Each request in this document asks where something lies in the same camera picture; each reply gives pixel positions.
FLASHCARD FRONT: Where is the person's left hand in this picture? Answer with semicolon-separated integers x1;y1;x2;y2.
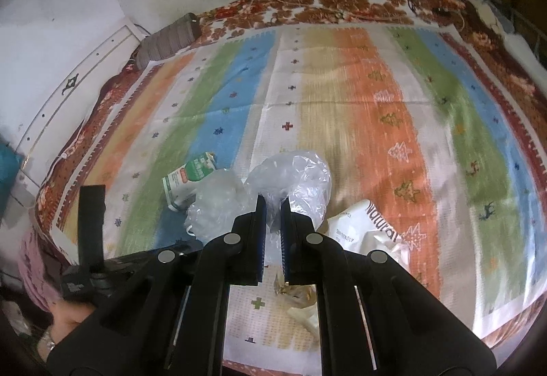
50;300;97;343

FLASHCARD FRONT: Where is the pink cloth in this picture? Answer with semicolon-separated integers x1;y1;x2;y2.
17;226;66;305

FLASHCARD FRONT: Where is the clear plastic bag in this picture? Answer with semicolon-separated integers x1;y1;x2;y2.
244;149;333;271
184;168;246;242

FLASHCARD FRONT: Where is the grey ribbed cushion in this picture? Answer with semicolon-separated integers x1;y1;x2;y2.
137;14;201;71

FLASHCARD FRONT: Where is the colourful striped mat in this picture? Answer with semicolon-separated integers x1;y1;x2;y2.
51;26;547;364

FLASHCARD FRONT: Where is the white printed pouch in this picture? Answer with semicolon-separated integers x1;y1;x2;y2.
325;200;413;271

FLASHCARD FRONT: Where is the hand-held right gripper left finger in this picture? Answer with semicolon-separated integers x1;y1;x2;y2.
46;194;268;376

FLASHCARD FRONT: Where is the teal cloth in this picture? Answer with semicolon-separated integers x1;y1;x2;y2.
0;143;26;210

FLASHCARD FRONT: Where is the silver wristwatch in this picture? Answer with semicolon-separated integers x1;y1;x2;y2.
36;325;58;354

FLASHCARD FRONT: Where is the black cable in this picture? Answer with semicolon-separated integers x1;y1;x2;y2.
404;0;471;18

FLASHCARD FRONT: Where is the green and white milk carton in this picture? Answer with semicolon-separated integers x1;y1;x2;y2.
161;151;218;212

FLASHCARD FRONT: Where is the cream snack packet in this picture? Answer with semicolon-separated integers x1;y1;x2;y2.
273;275;320;336

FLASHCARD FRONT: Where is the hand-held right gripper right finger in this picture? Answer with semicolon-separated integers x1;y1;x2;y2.
281;195;497;376

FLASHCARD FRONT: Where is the brown floral blanket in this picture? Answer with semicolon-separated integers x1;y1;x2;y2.
34;0;547;376

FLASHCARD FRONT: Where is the white bed headboard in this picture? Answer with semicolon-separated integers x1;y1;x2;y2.
0;24;151;189

